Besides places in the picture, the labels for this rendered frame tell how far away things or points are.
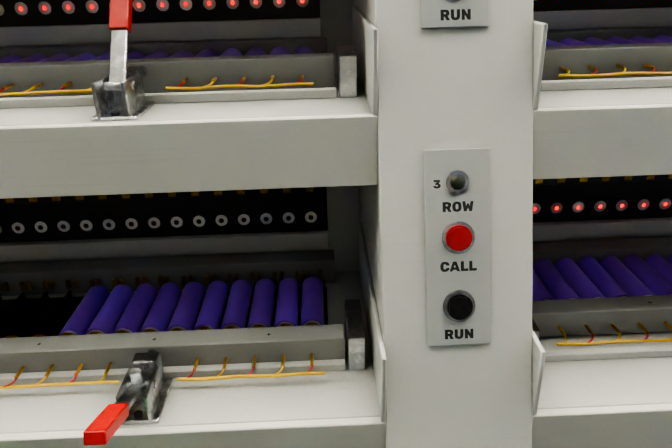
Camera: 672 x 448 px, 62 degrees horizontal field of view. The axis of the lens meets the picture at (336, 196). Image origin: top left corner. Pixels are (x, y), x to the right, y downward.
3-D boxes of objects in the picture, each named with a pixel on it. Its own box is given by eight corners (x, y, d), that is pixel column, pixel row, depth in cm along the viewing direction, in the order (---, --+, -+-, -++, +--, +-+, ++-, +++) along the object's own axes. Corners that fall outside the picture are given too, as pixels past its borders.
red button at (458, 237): (473, 251, 34) (472, 225, 34) (446, 252, 34) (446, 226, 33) (468, 247, 35) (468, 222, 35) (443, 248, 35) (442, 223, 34)
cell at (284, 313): (300, 294, 49) (298, 341, 43) (279, 295, 49) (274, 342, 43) (299, 276, 48) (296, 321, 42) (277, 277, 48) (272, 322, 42)
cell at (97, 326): (135, 301, 49) (110, 349, 43) (114, 302, 48) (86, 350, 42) (132, 283, 48) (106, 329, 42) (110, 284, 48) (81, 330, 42)
